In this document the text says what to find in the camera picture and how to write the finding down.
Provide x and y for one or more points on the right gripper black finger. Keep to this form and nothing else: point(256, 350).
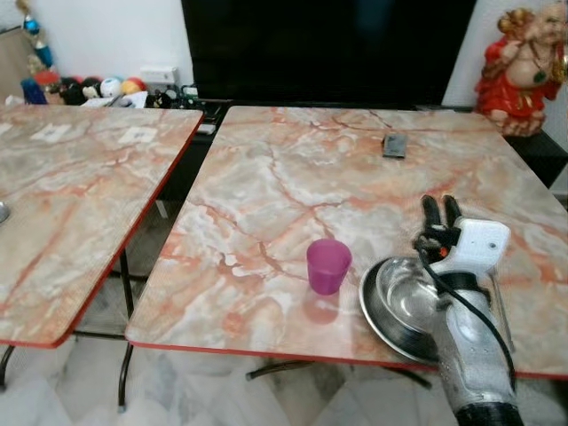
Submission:
point(452, 211)
point(432, 213)

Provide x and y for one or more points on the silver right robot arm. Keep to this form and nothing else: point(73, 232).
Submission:
point(475, 355)

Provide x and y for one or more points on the steel bowl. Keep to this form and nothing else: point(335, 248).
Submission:
point(399, 302)

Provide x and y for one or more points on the steel fork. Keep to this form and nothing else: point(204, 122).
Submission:
point(502, 311)

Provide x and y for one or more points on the purple plastic cup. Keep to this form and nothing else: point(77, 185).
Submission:
point(328, 266)

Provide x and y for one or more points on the red laughing Buddha statue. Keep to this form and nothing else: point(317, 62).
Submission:
point(515, 80)

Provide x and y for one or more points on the black television screen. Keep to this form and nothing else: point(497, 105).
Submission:
point(328, 49)

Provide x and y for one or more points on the white paper label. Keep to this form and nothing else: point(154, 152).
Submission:
point(138, 136)

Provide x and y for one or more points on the orange toy ball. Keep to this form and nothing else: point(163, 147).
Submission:
point(133, 86)

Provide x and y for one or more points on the white toy ball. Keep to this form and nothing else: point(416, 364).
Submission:
point(111, 86)

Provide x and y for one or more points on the black plush toy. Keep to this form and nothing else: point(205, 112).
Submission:
point(80, 90)

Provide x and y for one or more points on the blue toy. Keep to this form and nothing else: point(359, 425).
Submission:
point(33, 91)

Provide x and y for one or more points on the steel plate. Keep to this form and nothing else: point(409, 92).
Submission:
point(3, 212)

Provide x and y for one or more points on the hanging blue bead ornament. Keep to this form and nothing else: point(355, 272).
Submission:
point(35, 35)

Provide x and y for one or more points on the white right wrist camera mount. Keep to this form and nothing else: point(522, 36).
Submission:
point(479, 244)

